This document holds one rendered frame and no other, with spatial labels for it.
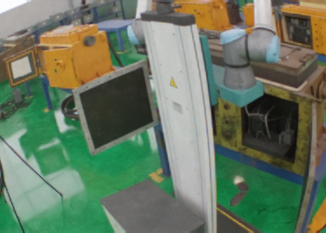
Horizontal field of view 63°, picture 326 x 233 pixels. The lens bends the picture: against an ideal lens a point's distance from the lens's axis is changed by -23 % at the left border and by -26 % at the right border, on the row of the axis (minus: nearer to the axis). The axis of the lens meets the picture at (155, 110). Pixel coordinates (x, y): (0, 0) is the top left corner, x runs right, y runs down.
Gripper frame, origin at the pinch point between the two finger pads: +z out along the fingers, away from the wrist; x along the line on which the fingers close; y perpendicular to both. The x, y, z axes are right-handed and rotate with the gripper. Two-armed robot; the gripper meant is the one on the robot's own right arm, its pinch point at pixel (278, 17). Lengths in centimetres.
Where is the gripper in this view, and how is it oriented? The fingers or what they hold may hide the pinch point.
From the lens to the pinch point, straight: 201.5
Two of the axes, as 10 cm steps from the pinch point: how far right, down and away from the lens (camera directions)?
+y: 5.5, 2.7, -7.9
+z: 1.8, 8.9, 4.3
